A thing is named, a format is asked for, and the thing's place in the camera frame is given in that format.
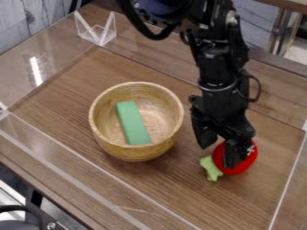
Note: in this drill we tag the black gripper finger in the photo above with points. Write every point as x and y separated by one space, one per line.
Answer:
237 152
206 135

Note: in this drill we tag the red plush strawberry green leaves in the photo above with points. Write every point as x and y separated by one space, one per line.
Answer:
216 162

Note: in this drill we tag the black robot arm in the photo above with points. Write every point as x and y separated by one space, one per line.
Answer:
221 54

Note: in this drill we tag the light wooden bowl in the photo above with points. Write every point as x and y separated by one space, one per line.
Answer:
162 111

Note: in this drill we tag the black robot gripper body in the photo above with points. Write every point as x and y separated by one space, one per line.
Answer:
224 102

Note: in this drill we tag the wooden chair frame background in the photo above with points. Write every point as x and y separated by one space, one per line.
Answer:
290 7

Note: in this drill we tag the black metal table leg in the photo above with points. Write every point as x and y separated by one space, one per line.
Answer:
39 217

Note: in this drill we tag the green rectangular block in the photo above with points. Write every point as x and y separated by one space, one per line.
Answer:
132 120

